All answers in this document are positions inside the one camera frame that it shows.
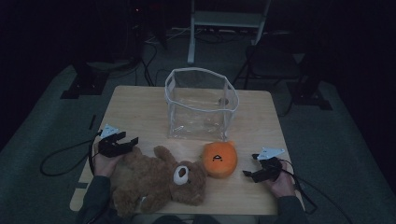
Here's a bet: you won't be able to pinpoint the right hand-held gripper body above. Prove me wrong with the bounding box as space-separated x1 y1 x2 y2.
257 147 286 183

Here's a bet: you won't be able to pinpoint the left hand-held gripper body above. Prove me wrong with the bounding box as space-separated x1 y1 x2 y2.
98 124 126 158

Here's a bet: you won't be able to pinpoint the orange plush toy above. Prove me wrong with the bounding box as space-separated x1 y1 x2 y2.
201 140 238 179

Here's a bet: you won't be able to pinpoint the brown teddy bear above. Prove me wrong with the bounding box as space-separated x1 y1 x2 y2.
110 145 208 217

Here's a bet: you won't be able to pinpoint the clear plastic container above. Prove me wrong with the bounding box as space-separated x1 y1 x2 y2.
164 66 240 142

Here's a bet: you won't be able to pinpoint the person's left hand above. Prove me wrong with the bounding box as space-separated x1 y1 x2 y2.
92 143 124 177

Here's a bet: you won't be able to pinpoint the person's right hand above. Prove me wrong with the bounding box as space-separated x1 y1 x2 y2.
266 161 297 199

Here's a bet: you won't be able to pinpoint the black stand base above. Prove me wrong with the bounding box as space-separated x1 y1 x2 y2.
60 60 110 101
286 55 333 111

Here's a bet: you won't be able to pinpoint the black folding chair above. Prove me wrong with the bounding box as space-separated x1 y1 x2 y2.
232 31 305 91

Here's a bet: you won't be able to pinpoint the right hand-held gripper cable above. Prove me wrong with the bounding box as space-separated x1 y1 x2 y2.
279 159 354 224

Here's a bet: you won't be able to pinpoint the hand-held gripper cable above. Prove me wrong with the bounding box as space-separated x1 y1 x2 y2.
279 159 354 224
39 130 104 177

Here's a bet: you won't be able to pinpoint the left hand-held gripper cable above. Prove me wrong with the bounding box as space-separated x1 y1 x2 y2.
39 130 104 177

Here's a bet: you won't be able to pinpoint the black floor cables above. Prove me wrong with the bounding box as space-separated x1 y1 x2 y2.
134 41 176 88

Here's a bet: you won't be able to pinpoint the white metal stand frame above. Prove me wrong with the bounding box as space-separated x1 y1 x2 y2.
187 0 272 65

